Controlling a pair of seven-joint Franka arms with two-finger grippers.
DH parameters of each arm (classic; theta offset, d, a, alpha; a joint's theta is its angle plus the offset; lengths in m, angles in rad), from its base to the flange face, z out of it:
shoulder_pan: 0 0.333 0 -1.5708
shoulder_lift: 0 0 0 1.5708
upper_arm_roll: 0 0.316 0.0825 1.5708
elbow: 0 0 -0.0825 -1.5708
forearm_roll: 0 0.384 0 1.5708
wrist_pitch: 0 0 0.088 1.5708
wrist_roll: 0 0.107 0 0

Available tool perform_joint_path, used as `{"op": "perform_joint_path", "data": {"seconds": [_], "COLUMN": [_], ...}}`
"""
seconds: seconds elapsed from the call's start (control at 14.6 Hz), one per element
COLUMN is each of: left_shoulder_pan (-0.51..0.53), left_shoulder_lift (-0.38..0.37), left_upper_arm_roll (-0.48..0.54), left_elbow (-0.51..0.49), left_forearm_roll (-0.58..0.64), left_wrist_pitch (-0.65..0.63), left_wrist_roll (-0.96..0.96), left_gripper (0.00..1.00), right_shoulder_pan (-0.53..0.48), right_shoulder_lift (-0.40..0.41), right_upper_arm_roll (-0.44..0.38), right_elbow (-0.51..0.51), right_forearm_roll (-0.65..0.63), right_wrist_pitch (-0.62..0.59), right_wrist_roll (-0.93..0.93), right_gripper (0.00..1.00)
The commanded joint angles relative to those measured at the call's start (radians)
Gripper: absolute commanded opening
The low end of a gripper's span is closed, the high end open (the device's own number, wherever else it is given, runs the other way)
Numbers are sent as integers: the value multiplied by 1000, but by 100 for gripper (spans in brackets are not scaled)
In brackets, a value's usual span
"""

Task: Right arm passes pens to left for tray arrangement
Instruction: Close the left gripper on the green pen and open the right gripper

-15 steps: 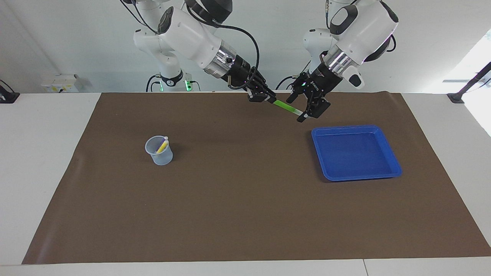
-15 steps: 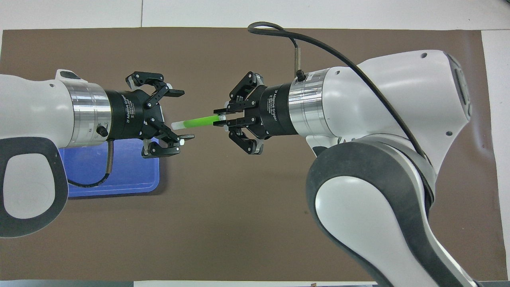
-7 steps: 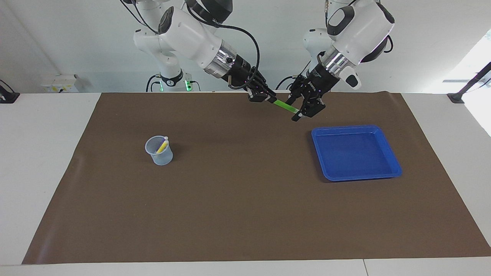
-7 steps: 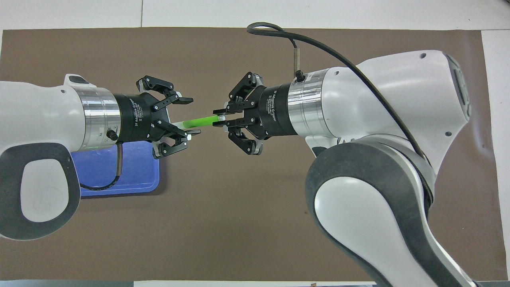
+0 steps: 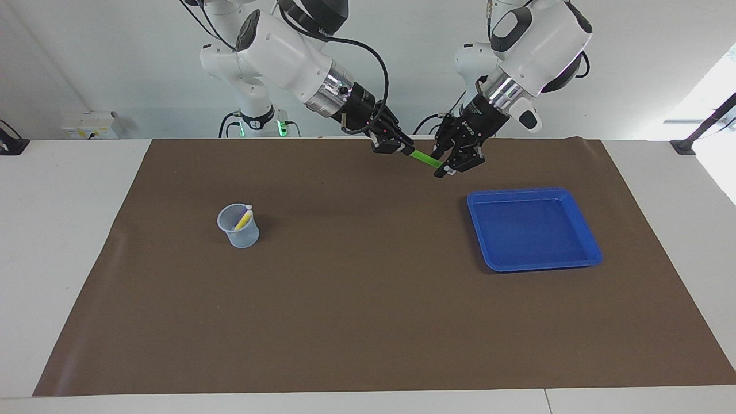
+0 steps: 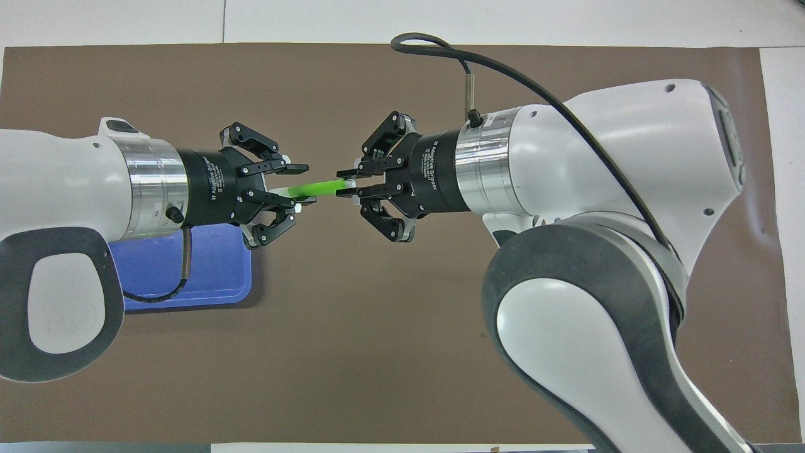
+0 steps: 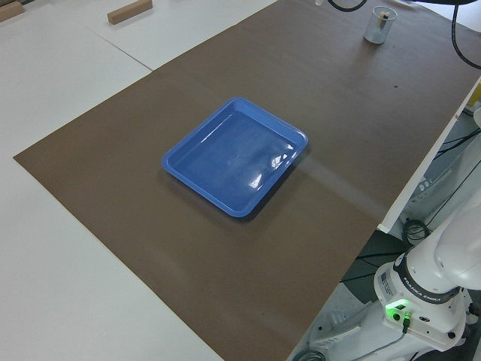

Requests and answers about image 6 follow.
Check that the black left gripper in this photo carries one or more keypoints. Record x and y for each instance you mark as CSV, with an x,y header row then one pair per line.
x,y
214,185

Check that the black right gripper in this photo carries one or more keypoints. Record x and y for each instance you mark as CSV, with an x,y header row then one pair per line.
x,y
434,173

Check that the green pen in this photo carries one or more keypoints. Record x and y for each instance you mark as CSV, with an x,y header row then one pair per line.
x,y
314,188

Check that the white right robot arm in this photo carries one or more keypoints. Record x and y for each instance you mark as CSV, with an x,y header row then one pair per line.
x,y
597,251

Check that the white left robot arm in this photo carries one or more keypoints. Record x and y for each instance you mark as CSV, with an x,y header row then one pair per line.
x,y
56,189

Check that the blue plastic tray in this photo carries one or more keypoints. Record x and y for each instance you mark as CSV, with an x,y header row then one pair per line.
x,y
214,270

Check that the brown table mat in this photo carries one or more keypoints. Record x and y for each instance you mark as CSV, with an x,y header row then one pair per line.
x,y
377,346

